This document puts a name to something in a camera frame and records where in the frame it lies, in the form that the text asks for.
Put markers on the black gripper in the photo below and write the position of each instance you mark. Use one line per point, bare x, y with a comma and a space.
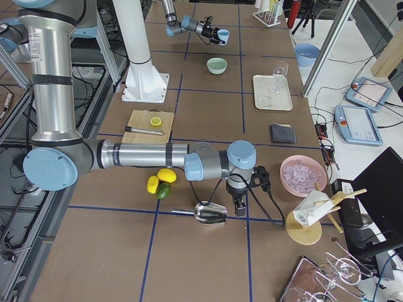
208, 31
237, 194

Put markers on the light blue plastic cup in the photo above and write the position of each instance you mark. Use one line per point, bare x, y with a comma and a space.
224, 37

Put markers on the green ceramic bowl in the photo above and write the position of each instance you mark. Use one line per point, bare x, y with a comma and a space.
217, 65

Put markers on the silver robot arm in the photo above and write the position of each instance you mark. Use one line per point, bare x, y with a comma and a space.
175, 26
60, 154

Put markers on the steel ice scoop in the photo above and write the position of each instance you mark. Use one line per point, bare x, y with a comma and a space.
207, 213

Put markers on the pink bowl with ice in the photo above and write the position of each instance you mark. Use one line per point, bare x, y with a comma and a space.
300, 174

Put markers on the blue bowl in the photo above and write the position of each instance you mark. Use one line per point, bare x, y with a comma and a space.
306, 54

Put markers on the white cup rack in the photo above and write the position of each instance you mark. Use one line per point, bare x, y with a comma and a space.
268, 12

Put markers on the wooden stand with carton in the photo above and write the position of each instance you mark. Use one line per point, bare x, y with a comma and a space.
303, 225

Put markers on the clear wine glass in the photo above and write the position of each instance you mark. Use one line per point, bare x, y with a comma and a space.
279, 74

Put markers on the green lime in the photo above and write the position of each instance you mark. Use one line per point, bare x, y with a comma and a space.
163, 190

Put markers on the yellow lemon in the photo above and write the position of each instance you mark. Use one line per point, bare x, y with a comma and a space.
167, 175
152, 184

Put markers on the cream bear tray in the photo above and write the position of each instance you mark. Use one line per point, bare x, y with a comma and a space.
264, 100

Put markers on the red bottle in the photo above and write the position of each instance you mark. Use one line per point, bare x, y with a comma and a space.
293, 13

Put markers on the black tripod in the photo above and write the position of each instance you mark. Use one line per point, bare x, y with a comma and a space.
308, 16

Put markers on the half lemon slice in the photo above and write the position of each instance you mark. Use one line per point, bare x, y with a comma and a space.
155, 121

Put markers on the glass rack with glasses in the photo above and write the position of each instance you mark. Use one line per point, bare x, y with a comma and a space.
336, 279

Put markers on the wooden cutting board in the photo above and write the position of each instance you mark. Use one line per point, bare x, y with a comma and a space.
141, 119

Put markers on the near teach pendant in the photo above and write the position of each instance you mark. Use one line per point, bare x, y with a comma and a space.
356, 125

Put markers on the teach pendant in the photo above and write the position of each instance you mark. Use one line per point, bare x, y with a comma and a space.
368, 93
356, 125

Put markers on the far teach pendant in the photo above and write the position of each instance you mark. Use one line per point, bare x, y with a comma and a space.
368, 93

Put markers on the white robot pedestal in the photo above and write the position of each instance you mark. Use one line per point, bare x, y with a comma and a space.
144, 83

